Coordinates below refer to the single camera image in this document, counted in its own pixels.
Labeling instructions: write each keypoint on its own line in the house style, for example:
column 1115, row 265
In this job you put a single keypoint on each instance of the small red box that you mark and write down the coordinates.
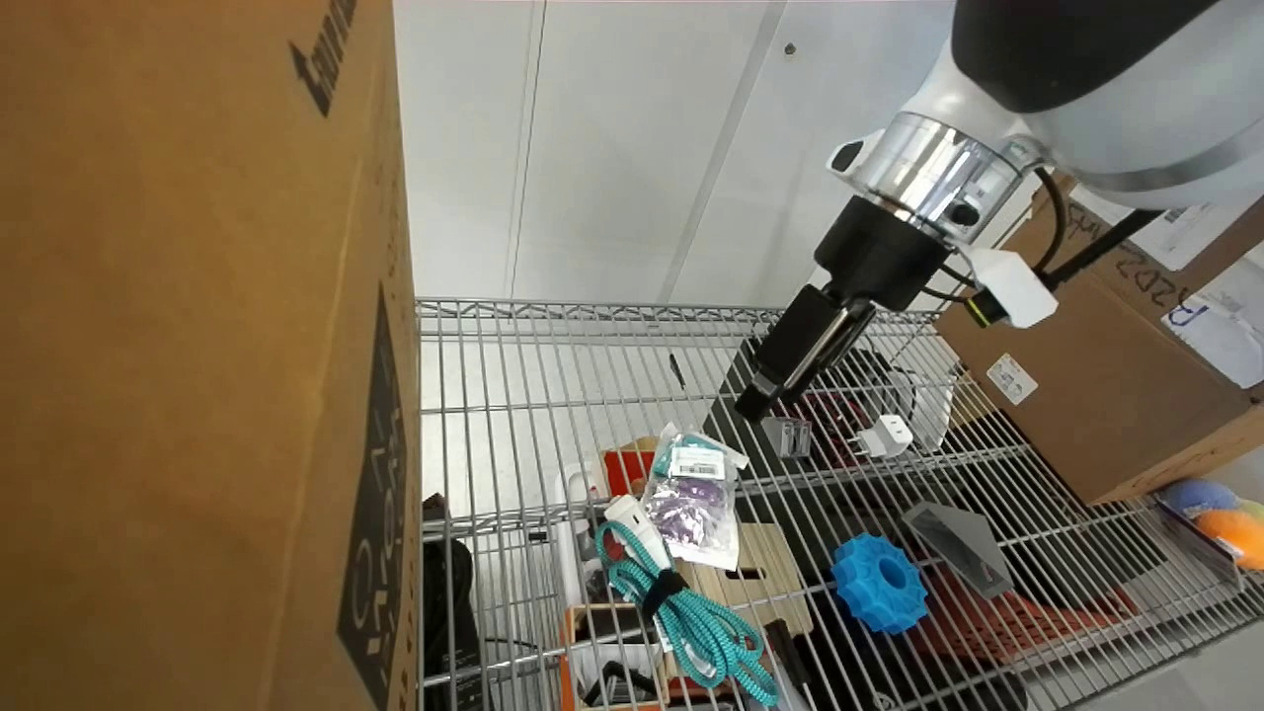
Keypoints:
column 628, row 472

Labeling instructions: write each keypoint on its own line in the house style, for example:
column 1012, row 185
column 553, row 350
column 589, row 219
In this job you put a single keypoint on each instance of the clear plastic bag purple parts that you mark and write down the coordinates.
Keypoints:
column 692, row 509

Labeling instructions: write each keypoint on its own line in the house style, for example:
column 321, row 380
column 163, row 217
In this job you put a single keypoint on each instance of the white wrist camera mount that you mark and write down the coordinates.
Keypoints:
column 1021, row 285

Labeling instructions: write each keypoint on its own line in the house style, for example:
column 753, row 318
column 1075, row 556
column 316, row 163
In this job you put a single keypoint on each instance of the gray plastic wedge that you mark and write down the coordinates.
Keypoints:
column 967, row 543

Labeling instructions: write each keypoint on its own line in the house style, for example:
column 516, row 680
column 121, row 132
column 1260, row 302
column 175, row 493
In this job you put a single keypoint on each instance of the large cardboard box black print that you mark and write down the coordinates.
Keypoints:
column 169, row 356

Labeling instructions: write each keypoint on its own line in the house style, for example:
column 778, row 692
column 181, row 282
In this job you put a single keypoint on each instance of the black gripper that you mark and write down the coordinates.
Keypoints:
column 883, row 260

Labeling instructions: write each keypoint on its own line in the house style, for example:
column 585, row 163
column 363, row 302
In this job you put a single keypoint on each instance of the black upright object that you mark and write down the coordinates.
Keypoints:
column 446, row 605

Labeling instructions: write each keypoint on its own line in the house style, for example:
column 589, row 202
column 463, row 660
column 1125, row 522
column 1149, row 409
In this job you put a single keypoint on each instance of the orange ball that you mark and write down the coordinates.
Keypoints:
column 1233, row 539

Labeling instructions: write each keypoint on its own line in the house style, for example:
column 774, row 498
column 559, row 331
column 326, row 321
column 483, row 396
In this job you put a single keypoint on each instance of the clear plastic holder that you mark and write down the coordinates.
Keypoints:
column 929, row 417

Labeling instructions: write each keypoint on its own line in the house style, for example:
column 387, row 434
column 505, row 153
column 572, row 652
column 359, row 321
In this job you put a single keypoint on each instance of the small white cube adapter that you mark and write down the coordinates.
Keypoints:
column 891, row 434

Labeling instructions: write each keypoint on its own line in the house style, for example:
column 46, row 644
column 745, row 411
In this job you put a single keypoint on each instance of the orange plastic frame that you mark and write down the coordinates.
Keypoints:
column 1041, row 619

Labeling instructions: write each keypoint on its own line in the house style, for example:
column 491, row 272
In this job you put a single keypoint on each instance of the blue gear-shaped plastic spool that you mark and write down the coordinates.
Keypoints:
column 853, row 580

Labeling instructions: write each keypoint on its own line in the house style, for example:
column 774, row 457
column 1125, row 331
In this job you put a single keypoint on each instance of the blue ball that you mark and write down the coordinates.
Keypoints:
column 1194, row 498

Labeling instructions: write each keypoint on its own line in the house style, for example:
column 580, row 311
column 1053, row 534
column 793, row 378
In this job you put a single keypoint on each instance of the cardboard box with shipping labels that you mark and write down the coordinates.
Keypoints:
column 1079, row 380

